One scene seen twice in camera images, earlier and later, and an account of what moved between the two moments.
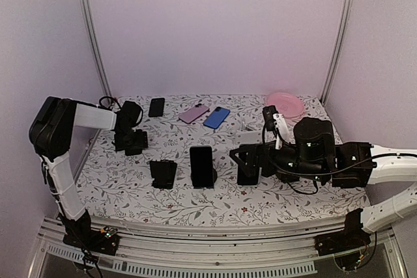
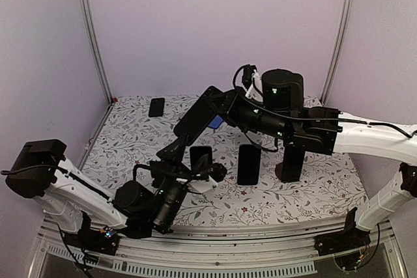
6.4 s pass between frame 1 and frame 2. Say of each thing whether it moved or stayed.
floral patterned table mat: stayed
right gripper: moved
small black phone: stayed
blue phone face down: stayed
